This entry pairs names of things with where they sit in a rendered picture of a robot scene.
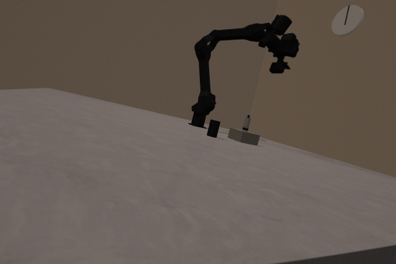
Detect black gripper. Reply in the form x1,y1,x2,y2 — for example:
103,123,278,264
268,33,296,74

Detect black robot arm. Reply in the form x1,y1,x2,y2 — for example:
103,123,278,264
188,15,300,129

